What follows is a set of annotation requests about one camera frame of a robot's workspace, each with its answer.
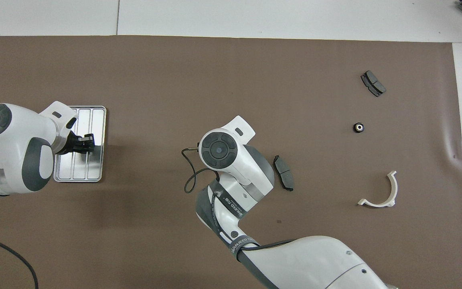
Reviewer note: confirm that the white curved plastic bracket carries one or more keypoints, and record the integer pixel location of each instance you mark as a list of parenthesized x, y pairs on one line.
[(394, 188)]

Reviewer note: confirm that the long grey brake pad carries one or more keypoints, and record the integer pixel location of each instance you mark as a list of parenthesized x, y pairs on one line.
[(285, 173)]

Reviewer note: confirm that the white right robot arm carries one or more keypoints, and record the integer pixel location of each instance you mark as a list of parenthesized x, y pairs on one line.
[(247, 168)]

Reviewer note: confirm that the black bearing gear silver hub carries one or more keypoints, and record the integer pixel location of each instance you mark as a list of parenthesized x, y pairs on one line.
[(358, 127)]

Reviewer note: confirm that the short grey brake pad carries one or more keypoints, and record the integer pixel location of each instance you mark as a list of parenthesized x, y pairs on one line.
[(373, 83)]

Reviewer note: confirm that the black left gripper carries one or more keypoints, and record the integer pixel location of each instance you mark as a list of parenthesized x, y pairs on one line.
[(69, 145)]

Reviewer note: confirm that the brown paper table mat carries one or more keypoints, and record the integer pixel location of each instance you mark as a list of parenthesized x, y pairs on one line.
[(175, 80)]

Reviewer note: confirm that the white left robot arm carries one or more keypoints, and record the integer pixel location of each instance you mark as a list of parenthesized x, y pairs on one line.
[(14, 136)]

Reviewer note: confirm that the silver metal tray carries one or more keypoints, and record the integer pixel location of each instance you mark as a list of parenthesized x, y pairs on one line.
[(94, 168)]

